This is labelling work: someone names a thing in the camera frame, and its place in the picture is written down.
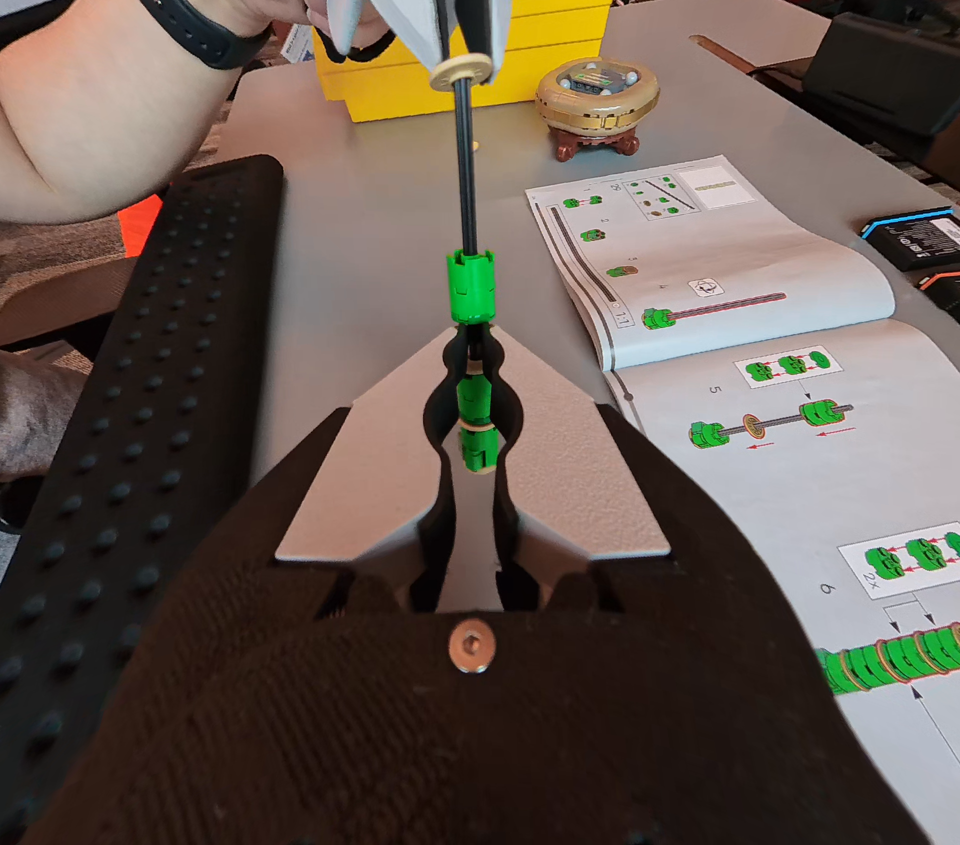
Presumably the green cylinder toy piece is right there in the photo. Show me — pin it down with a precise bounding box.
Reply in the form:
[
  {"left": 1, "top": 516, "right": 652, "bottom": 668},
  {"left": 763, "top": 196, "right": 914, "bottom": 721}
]
[
  {"left": 459, "top": 428, "right": 500, "bottom": 475},
  {"left": 456, "top": 372, "right": 495, "bottom": 422},
  {"left": 446, "top": 248, "right": 498, "bottom": 325}
]

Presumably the black battery pack orange edge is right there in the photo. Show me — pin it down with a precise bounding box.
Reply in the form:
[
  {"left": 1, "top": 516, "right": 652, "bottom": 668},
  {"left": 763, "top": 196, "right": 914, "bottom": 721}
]
[{"left": 915, "top": 267, "right": 960, "bottom": 326}]

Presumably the black battery pack blue edge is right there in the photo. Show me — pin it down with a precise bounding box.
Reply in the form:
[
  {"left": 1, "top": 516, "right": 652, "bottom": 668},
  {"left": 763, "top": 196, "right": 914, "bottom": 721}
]
[{"left": 860, "top": 206, "right": 960, "bottom": 273}]

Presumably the black case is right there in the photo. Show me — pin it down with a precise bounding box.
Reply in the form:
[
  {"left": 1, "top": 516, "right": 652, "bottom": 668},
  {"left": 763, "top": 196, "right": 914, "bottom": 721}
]
[{"left": 801, "top": 11, "right": 960, "bottom": 138}]

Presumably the black toy axle rod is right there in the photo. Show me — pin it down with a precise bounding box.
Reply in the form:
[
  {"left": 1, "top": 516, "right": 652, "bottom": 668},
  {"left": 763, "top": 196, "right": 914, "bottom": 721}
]
[{"left": 452, "top": 76, "right": 485, "bottom": 381}]

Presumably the grey desk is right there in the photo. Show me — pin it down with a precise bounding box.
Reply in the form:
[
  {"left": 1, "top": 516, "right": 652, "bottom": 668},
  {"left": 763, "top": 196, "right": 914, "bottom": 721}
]
[{"left": 213, "top": 0, "right": 960, "bottom": 610}]

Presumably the yellow plastic storage bin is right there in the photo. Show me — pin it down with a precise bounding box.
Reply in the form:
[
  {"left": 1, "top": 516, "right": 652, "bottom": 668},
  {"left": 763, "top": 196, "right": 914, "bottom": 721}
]
[{"left": 311, "top": 0, "right": 624, "bottom": 125}]

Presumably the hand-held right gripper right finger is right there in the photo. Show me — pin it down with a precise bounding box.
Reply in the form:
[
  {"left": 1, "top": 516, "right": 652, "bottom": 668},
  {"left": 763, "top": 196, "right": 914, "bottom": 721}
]
[{"left": 480, "top": 323, "right": 672, "bottom": 612}]

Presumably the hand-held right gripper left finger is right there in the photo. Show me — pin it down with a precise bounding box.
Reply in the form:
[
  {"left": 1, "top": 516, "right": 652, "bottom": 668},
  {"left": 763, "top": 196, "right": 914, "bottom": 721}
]
[{"left": 274, "top": 323, "right": 470, "bottom": 612}]

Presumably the brown cardboard sheet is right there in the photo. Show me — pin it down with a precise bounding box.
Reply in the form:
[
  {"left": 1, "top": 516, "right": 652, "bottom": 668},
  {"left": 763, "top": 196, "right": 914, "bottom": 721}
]
[{"left": 688, "top": 33, "right": 815, "bottom": 78}]

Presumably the tan toy brick pot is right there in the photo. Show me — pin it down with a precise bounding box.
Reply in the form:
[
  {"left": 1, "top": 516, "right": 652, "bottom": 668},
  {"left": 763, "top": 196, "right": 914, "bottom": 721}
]
[{"left": 535, "top": 59, "right": 662, "bottom": 164}]

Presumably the open instruction booklet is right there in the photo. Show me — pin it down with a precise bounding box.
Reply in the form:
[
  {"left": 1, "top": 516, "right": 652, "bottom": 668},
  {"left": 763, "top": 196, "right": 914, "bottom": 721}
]
[{"left": 525, "top": 155, "right": 960, "bottom": 845}]

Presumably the orange object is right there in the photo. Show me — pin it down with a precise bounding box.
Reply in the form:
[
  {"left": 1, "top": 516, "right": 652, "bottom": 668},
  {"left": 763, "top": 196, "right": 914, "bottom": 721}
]
[{"left": 117, "top": 192, "right": 165, "bottom": 260}]

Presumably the black studded pad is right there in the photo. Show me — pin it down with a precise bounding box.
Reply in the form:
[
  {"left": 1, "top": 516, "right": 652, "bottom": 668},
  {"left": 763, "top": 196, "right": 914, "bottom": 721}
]
[{"left": 0, "top": 155, "right": 286, "bottom": 833}]

